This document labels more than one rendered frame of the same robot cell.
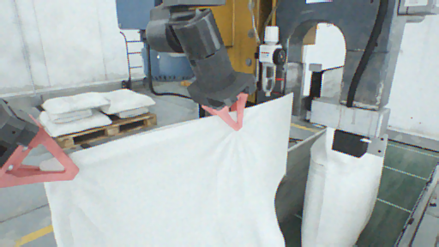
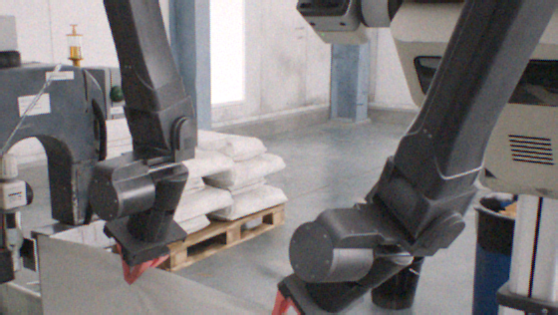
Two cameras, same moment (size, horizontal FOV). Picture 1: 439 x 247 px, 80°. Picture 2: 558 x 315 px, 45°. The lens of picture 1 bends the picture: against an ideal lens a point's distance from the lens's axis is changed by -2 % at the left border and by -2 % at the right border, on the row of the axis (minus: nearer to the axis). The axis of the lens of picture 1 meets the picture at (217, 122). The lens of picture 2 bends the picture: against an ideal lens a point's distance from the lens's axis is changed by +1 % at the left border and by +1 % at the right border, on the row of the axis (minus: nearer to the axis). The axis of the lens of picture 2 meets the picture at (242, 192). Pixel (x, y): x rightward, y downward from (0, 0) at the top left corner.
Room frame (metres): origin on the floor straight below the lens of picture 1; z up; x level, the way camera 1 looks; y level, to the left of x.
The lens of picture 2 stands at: (0.39, 0.87, 1.41)
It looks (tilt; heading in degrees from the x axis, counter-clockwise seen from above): 15 degrees down; 263
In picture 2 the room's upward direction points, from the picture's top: straight up
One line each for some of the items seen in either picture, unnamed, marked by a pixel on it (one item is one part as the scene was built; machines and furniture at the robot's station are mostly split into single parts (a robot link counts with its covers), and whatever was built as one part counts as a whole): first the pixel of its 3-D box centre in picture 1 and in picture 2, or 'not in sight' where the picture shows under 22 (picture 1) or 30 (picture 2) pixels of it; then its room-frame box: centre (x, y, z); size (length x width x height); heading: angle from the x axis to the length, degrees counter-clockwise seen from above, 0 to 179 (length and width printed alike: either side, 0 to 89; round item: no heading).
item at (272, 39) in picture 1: (272, 63); (11, 205); (0.61, -0.12, 1.14); 0.05 x 0.04 x 0.16; 44
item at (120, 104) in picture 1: (126, 103); not in sight; (3.31, 1.17, 0.32); 0.66 x 0.43 x 0.15; 132
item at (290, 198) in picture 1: (309, 172); not in sight; (1.18, -0.46, 0.53); 1.05 x 0.02 x 0.41; 134
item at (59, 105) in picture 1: (76, 102); not in sight; (2.91, 1.60, 0.44); 0.66 x 0.42 x 0.14; 131
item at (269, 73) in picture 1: (268, 78); (11, 229); (0.61, -0.12, 1.11); 0.03 x 0.03 x 0.06
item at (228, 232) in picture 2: not in sight; (185, 223); (0.22, -3.45, 0.07); 1.20 x 0.82 x 0.14; 46
